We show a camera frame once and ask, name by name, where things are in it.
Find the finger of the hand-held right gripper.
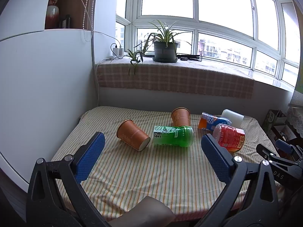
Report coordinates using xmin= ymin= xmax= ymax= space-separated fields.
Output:
xmin=275 ymin=139 xmax=303 ymax=158
xmin=256 ymin=143 xmax=303 ymax=191

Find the dark bottle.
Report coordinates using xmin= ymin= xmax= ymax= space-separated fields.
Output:
xmin=60 ymin=15 xmax=71 ymax=29

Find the dark plant saucer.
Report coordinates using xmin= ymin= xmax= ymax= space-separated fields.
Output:
xmin=152 ymin=56 xmax=178 ymax=63

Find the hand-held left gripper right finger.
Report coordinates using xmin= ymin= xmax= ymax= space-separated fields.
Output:
xmin=194 ymin=134 xmax=280 ymax=227

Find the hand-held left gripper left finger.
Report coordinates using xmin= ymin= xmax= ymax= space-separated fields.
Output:
xmin=26 ymin=131 xmax=112 ymax=227

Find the white plastic cup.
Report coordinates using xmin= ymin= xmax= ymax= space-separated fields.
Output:
xmin=221 ymin=109 xmax=244 ymax=126

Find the beaded blind cord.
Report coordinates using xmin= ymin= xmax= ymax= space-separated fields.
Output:
xmin=82 ymin=0 xmax=93 ymax=42

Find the person's leg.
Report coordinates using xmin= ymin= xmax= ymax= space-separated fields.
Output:
xmin=108 ymin=196 xmax=176 ymax=227

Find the black flat device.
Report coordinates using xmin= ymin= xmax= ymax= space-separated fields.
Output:
xmin=176 ymin=54 xmax=203 ymax=62

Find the white window frame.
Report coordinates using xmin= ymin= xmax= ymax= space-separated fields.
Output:
xmin=116 ymin=0 xmax=303 ymax=93

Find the blue orange drink bottle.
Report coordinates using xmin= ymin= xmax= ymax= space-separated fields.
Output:
xmin=198 ymin=112 xmax=231 ymax=132

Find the checked windowsill cloth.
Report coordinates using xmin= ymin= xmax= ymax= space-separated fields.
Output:
xmin=97 ymin=56 xmax=255 ymax=100

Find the striped bed sheet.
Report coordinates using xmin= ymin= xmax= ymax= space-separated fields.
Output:
xmin=50 ymin=106 xmax=280 ymax=218

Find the red and white vase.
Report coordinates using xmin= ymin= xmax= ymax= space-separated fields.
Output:
xmin=45 ymin=0 xmax=62 ymax=30

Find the white cable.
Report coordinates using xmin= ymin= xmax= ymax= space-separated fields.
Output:
xmin=69 ymin=0 xmax=123 ymax=107

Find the cardboard box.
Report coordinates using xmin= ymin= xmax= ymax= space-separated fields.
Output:
xmin=261 ymin=110 xmax=287 ymax=136

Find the white cabinet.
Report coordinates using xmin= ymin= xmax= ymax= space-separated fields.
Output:
xmin=0 ymin=0 xmax=101 ymax=193

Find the green tea bottle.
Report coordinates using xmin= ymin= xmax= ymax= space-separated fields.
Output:
xmin=152 ymin=125 xmax=195 ymax=148

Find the spider plant in dark pot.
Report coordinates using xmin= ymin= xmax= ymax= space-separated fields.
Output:
xmin=110 ymin=19 xmax=192 ymax=76

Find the red drink bottle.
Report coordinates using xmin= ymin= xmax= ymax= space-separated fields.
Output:
xmin=212 ymin=124 xmax=246 ymax=152

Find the brown paper cup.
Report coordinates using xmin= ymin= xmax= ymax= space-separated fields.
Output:
xmin=171 ymin=107 xmax=191 ymax=126
xmin=117 ymin=119 xmax=151 ymax=152

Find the white lace cloth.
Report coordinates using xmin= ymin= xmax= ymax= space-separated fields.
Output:
xmin=286 ymin=85 xmax=303 ymax=131

